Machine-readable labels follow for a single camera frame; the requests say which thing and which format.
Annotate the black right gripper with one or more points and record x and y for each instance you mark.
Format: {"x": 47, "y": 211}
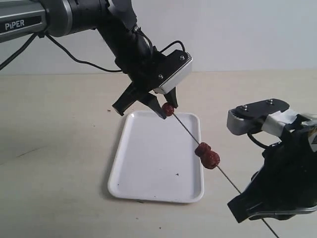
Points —
{"x": 286, "y": 185}

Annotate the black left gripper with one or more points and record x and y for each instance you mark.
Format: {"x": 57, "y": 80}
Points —
{"x": 136, "y": 58}

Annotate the red date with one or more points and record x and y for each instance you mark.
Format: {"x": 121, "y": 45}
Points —
{"x": 202, "y": 149}
{"x": 210, "y": 159}
{"x": 168, "y": 109}

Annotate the thin metal skewer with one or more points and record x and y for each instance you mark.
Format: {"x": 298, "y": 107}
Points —
{"x": 226, "y": 176}

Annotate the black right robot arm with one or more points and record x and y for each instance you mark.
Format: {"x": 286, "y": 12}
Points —
{"x": 286, "y": 184}

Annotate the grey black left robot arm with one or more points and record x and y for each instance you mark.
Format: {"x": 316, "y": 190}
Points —
{"x": 115, "y": 20}

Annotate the white rectangular plastic tray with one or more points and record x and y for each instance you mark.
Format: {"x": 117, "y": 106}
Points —
{"x": 155, "y": 160}

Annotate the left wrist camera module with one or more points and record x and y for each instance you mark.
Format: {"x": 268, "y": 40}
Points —
{"x": 171, "y": 71}

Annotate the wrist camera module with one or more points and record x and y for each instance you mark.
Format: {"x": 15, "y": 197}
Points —
{"x": 171, "y": 71}
{"x": 272, "y": 116}

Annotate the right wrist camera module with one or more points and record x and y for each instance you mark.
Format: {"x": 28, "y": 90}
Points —
{"x": 272, "y": 116}

